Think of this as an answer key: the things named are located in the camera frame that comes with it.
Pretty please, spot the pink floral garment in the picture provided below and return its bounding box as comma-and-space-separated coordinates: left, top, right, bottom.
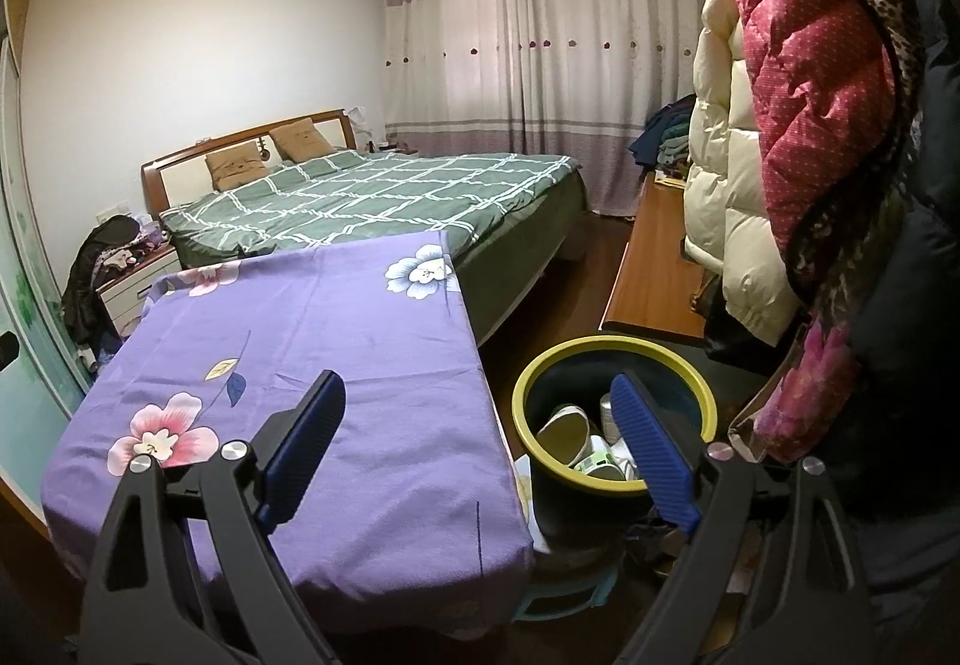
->
750, 320, 863, 464

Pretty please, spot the dark jacket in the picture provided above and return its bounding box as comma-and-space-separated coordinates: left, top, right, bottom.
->
787, 0, 960, 591

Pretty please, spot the brown handbag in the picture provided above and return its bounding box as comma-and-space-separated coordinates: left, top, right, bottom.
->
694, 267, 728, 317

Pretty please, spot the green plastic stool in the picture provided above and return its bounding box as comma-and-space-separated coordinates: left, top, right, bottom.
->
514, 552, 623, 625

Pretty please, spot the green and white wipes pack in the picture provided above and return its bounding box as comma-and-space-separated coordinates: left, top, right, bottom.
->
577, 436, 638, 480

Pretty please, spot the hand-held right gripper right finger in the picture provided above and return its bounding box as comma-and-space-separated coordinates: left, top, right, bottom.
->
609, 374, 871, 665

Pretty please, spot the red dotted quilted jacket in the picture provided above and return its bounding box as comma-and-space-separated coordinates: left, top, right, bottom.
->
724, 0, 901, 269

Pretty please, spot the purple floral tablecloth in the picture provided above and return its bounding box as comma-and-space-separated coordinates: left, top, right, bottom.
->
41, 231, 535, 617

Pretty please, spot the bed with green plaid cover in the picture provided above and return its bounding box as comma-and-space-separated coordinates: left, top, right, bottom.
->
141, 109, 590, 347

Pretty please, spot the wardrobe sliding door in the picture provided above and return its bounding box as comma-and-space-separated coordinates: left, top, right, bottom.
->
0, 35, 95, 486

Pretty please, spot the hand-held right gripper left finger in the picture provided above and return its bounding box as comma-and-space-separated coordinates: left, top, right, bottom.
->
79, 369, 347, 665

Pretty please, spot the white nightstand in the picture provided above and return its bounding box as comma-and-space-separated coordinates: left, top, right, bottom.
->
96, 243, 181, 336

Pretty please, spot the pile of clothes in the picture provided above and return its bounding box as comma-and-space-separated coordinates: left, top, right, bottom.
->
628, 94, 698, 170

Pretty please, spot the cream puffer jacket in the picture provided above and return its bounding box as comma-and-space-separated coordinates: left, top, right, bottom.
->
682, 0, 803, 347

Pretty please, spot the black jacket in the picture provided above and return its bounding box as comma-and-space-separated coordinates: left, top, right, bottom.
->
61, 213, 140, 344

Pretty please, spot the dark bin with yellow rim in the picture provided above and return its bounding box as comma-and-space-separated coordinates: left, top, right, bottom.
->
512, 333, 719, 557

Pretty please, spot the white tissue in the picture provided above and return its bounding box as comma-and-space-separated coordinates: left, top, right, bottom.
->
534, 402, 601, 458

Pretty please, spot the low wooden cabinet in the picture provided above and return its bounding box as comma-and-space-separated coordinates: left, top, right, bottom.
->
602, 170, 710, 340

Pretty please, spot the pink and white curtain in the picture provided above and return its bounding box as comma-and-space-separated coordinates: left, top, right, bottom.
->
379, 0, 713, 216

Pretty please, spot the brown pillow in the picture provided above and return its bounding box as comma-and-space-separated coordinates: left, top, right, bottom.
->
268, 118, 335, 160
205, 148, 269, 190

